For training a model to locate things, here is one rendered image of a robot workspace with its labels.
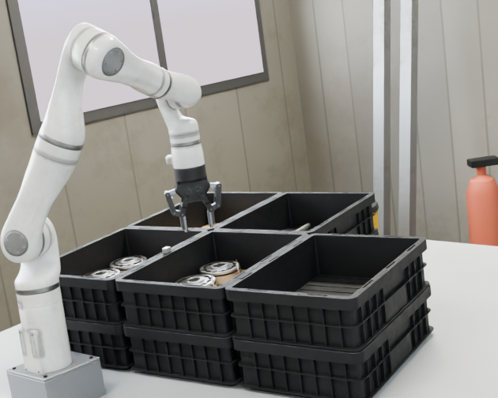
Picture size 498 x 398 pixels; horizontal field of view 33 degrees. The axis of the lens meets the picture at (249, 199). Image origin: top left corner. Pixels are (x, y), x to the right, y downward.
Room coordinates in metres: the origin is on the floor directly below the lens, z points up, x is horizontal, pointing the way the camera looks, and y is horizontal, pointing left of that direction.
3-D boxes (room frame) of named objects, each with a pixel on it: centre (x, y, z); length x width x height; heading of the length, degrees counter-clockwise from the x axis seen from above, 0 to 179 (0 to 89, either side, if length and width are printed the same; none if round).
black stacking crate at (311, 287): (1.73, -0.15, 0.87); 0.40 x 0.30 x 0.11; 146
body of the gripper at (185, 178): (1.95, 0.13, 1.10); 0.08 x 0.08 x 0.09
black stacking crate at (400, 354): (1.73, -0.15, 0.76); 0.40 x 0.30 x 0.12; 146
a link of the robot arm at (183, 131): (1.95, 0.14, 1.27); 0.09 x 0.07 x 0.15; 63
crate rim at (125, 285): (1.90, 0.10, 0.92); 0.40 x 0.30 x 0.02; 146
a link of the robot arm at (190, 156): (1.96, 0.13, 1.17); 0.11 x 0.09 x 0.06; 11
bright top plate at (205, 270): (2.03, 0.10, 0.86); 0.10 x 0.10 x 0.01
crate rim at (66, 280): (2.06, 0.35, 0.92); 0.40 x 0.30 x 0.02; 146
